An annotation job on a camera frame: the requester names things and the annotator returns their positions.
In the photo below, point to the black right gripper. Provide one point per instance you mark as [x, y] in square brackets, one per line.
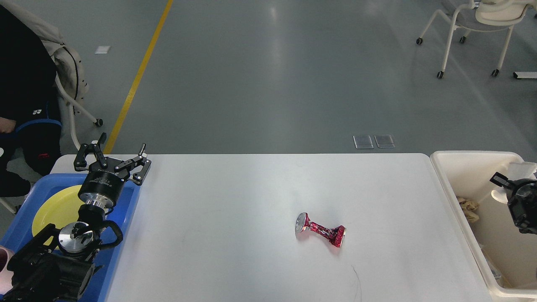
[522, 201]

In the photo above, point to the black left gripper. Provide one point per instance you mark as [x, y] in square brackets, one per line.
[106, 178]

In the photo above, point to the white paper napkin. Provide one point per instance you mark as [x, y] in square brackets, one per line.
[516, 171]

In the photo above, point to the yellow plastic plate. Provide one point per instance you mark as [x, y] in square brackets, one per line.
[60, 209]

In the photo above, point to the pink mug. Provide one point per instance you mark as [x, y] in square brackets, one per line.
[5, 274]

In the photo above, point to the red white snack wrapper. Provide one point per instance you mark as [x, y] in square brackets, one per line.
[335, 236]

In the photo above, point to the brown paper ball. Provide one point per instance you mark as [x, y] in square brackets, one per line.
[469, 208]

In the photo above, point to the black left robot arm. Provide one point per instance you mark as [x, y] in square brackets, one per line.
[65, 242]

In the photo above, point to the beige plastic bin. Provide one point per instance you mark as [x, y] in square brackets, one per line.
[505, 257]

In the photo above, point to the person in dark clothes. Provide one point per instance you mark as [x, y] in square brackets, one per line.
[30, 116]

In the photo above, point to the white chair with jacket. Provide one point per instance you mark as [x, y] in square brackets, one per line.
[70, 80]

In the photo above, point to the white bar on floor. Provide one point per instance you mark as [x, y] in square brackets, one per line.
[525, 75]

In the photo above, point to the blue plastic tray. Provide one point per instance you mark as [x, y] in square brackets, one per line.
[20, 231]

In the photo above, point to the floor outlet plate right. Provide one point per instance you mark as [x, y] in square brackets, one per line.
[384, 141]

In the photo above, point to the floor outlet plate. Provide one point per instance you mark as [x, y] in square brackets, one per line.
[363, 142]
[384, 141]

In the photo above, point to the floor outlet plate left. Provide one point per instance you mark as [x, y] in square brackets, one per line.
[363, 142]

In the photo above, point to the white chair on casters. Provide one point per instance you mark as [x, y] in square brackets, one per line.
[479, 16]

